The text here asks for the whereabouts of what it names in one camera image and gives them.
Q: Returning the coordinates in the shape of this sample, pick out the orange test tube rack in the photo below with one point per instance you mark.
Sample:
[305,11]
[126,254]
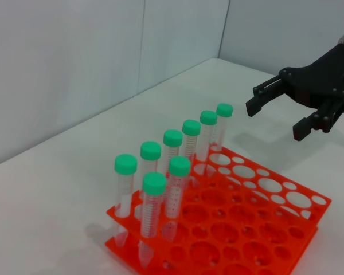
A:
[246,217]

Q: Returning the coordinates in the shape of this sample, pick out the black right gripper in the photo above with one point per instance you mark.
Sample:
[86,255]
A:
[324,77]

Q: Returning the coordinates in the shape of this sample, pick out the green capped clear test tube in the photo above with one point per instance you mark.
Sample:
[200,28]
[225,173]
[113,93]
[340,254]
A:
[224,110]
[154,183]
[191,127]
[179,166]
[150,150]
[125,164]
[208,117]
[172,137]

